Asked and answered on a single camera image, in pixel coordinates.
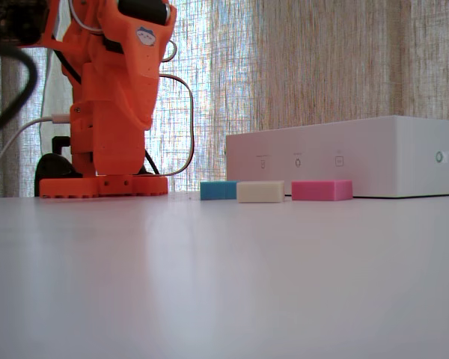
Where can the beige woven curtain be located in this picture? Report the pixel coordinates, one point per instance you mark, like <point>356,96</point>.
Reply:
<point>322,56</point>

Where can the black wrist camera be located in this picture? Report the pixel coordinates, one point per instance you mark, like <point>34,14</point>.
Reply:
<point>15,22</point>

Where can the orange robot base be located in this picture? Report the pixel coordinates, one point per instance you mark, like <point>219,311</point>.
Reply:
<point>112,149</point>

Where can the black table clamp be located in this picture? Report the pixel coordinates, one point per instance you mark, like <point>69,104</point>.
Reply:
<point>52,166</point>

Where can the white cardboard box bin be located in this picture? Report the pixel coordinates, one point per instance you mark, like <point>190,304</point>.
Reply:
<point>359,157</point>

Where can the cream foam cuboid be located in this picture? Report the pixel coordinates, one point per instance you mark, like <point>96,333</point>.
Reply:
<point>260,191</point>

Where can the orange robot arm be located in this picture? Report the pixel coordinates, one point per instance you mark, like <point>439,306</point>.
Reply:
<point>86,45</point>

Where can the pink foam cuboid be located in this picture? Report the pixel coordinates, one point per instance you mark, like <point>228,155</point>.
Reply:
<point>318,190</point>

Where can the blue foam cuboid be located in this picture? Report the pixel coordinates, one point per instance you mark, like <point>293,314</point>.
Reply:
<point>217,190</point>

